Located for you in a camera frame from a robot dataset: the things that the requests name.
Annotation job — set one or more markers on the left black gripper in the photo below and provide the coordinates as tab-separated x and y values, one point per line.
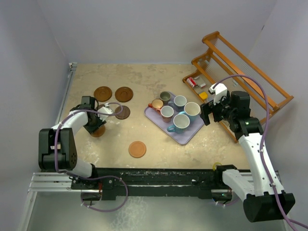
92	129

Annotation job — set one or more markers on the red white small box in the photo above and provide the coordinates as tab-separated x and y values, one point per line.
191	82

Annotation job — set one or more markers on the reddish wooden coaster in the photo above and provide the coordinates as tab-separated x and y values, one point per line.
102	93
124	94

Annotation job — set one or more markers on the yellow tape roll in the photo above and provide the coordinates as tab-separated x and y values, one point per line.
215	165

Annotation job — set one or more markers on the orange wooden rack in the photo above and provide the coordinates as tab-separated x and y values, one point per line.
222	59

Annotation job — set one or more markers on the blue cup with pattern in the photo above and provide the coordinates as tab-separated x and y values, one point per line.
180	124

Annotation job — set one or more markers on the lilac serving tray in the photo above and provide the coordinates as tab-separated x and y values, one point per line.
174	115

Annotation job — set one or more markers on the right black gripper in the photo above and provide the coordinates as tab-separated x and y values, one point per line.
209	108

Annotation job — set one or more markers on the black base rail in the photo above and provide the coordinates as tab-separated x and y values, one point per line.
110	183

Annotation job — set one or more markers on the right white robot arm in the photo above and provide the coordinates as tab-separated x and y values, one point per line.
265	198

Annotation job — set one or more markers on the yellow small block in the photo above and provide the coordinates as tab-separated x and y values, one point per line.
203	95

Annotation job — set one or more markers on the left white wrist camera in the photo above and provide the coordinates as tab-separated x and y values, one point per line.
104	112

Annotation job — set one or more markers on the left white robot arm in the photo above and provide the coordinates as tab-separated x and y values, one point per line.
57	149

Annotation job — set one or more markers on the aluminium frame profile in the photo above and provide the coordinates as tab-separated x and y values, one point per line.
50	182

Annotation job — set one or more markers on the pink red cup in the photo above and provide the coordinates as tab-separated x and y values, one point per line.
166	113

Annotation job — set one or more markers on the large light blue cup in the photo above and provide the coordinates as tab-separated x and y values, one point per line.
191	110

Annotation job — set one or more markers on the orange copper cup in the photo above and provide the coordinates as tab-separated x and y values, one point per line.
156	104

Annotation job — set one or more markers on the light orange wooden coaster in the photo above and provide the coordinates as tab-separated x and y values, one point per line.
99	132
137	149

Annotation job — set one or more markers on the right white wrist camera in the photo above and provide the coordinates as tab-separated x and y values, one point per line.
218	90

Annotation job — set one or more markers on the grey blue cup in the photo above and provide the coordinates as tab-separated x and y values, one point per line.
178	103

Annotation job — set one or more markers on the grey green cup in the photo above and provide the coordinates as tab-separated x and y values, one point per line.
165	97

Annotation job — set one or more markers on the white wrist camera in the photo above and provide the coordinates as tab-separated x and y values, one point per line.
218	90
104	112

